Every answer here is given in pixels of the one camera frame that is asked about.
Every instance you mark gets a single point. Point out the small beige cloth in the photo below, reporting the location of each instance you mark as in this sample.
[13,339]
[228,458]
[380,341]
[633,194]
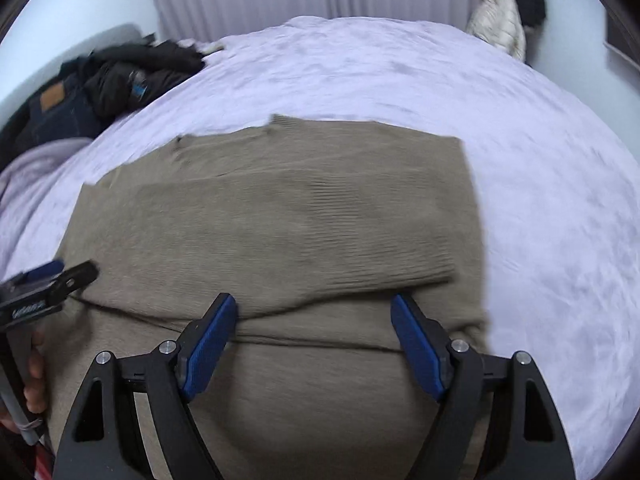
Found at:
[212,48]

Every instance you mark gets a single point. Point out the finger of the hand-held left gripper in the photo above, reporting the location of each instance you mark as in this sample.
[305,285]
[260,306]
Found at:
[42,270]
[77,277]

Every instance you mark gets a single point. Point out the dark blue jeans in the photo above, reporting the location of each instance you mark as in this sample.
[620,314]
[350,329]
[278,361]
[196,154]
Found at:
[65,115]

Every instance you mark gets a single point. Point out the cream puffer jacket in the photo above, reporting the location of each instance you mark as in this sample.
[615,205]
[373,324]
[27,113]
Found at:
[500,20]

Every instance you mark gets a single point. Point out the olive knit sweater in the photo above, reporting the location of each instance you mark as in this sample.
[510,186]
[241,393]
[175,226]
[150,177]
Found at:
[280,220]

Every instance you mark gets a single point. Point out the lavender fleece blanket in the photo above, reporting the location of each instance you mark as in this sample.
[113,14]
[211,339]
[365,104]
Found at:
[400,75]

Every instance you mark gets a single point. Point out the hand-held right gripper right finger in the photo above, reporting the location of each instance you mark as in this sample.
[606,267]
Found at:
[415,345]

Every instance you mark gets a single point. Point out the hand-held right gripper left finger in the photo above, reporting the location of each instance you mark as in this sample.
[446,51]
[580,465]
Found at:
[212,345]

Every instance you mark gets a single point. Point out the black garment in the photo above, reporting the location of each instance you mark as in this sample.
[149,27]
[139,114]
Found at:
[12,132]

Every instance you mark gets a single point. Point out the person's left hand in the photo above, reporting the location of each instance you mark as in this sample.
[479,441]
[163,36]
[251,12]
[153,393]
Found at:
[36,370]

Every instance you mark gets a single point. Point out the black jacket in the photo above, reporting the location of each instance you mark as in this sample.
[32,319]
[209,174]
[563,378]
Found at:
[135,72]

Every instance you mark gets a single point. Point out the lavender folded duvet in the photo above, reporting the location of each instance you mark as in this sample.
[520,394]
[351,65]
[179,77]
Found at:
[35,170]

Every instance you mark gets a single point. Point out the grey padded headboard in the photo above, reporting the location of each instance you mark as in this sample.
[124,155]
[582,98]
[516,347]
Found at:
[100,42]

